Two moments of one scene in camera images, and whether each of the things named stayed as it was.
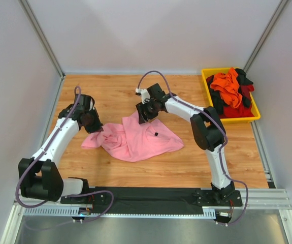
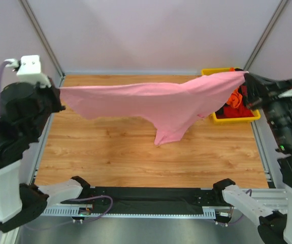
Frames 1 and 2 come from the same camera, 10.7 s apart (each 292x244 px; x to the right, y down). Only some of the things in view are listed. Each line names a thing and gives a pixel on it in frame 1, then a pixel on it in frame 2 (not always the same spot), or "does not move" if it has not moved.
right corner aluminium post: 262,42 does not move
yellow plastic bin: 205,73 does not move
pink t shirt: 133,141 to 170,108
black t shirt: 217,100 to 249,90
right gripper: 142,113 to 254,89
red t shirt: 242,111 does not move
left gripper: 94,125 to 52,96
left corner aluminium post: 44,40 does not move
